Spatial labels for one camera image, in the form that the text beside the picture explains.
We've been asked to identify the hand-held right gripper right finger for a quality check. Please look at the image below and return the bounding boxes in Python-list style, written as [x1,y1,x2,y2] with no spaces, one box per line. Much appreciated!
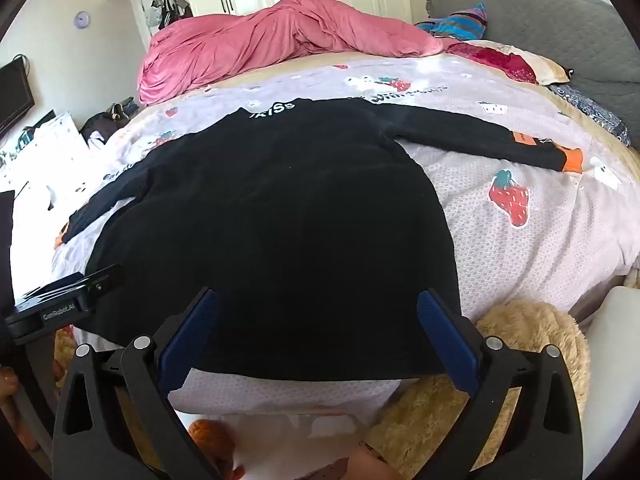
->
[416,287,586,480]

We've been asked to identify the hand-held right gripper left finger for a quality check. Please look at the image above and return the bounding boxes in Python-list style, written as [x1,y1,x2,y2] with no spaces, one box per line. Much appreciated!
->
[52,287,221,480]

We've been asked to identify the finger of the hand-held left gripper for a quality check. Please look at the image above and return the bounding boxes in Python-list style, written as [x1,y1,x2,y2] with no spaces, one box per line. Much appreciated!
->
[20,264,126,307]

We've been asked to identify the black long-sleeve sweater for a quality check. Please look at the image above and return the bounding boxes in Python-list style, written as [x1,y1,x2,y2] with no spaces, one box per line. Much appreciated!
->
[54,96,585,382]

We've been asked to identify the hanging dark clothes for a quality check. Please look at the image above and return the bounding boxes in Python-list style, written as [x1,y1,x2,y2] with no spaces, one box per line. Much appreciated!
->
[147,0,193,28]

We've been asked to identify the beige fluffy cloth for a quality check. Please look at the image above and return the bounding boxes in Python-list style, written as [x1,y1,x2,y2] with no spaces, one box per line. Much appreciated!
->
[370,300,591,480]

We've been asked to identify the orange fuzzy cloth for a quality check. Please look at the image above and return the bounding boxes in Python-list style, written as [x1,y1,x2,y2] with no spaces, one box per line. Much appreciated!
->
[190,419,246,480]

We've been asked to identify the strawberry printed bed sheet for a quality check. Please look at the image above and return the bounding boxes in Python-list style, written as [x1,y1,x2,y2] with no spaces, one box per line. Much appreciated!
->
[10,52,640,416]

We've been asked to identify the dark bag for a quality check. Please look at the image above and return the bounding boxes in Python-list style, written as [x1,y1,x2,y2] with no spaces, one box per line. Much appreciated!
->
[80,102,143,148]

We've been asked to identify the black television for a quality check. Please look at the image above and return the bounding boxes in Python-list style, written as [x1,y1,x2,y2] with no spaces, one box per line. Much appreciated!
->
[0,57,36,136]

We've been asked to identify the blue patterned pillow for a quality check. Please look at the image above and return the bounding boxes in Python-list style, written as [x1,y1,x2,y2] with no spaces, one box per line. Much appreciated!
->
[547,82,632,147]

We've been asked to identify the pink duvet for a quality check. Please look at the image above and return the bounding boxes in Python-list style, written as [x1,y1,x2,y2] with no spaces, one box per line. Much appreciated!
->
[137,0,446,107]

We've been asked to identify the cream pillow with red print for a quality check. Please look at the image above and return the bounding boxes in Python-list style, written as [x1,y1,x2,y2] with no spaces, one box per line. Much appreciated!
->
[445,39,571,86]

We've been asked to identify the blue striped cloth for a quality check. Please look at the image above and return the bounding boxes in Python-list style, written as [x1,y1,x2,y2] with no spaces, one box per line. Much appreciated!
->
[415,2,490,41]

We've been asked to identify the grey quilted headboard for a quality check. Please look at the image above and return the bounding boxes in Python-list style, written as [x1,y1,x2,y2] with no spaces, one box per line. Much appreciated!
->
[426,0,640,108]

